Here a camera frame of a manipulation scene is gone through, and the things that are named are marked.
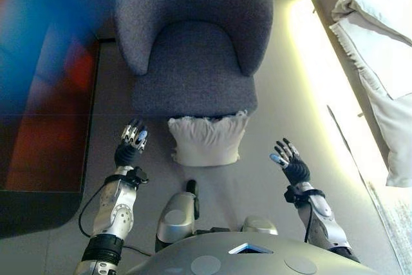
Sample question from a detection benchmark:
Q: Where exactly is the right robot hand black palm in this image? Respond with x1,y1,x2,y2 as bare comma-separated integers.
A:
268,137,312,187

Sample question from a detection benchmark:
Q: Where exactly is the left robot hand black palm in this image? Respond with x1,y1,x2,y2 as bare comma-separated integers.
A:
113,118,150,168

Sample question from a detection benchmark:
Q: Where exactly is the white square cushion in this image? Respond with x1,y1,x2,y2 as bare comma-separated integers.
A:
167,108,251,167

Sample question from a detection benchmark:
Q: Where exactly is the silver right robot leg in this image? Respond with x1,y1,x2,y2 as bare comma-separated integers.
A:
241,214,279,236

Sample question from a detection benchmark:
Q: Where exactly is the silver robot leg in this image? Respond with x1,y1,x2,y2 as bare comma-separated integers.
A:
241,214,279,236
154,179,201,254

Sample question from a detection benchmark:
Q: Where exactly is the silver left robot leg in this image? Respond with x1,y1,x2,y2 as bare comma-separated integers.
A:
154,179,201,254

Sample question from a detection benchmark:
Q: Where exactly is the dark floor rug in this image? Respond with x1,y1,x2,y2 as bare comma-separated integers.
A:
0,38,101,241

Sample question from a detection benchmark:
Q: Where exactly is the bed with white duvet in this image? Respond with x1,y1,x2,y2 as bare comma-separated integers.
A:
289,0,412,275

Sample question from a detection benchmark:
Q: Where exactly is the grey robot torso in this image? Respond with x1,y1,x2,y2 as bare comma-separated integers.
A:
123,231,384,275

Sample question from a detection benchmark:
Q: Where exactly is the beige fringed bed blanket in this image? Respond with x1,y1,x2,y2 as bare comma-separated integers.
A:
327,20,412,189

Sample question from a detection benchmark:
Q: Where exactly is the grey fabric armchair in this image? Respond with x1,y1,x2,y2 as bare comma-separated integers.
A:
113,0,275,119

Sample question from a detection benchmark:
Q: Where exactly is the white duvet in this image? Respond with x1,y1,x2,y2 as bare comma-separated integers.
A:
330,0,412,46

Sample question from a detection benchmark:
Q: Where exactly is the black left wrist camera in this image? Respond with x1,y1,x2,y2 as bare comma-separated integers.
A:
127,166,150,186

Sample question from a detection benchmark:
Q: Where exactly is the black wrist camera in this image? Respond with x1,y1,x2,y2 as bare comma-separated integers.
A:
283,186,325,207
127,166,150,186

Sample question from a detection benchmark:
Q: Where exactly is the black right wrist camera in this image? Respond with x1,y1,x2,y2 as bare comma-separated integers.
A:
283,186,325,207

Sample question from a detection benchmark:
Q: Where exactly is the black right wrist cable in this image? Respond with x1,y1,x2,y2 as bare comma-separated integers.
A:
302,193,315,244

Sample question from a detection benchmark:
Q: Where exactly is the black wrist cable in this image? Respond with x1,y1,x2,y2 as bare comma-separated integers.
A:
78,176,152,256
302,193,315,244

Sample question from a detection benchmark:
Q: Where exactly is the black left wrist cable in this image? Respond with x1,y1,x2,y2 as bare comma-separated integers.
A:
78,176,152,256

